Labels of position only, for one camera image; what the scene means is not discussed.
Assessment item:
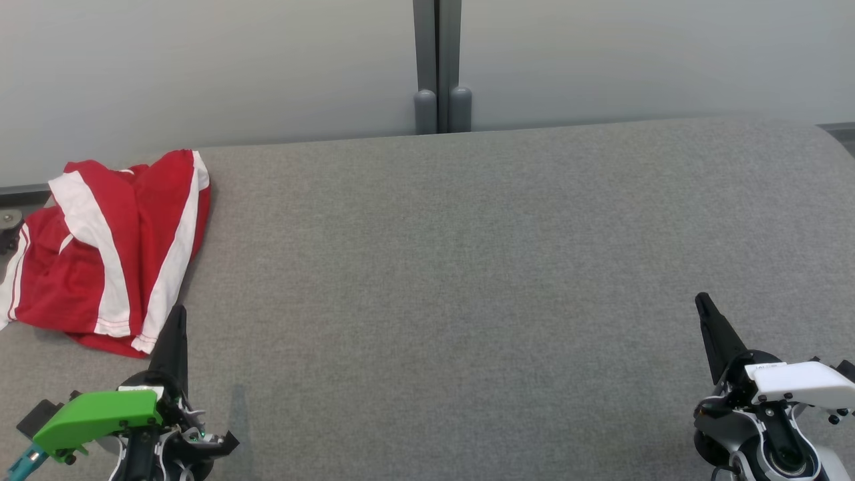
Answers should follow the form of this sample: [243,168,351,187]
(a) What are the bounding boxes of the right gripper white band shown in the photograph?
[694,292,855,426]

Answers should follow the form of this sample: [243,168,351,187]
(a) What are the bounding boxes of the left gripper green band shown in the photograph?
[31,304,196,466]

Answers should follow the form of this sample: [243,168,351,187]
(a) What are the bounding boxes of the red white-striped shorts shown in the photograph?
[13,149,212,359]

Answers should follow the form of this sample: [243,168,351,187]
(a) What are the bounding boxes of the grey partition post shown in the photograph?
[412,0,439,135]
[438,0,473,134]

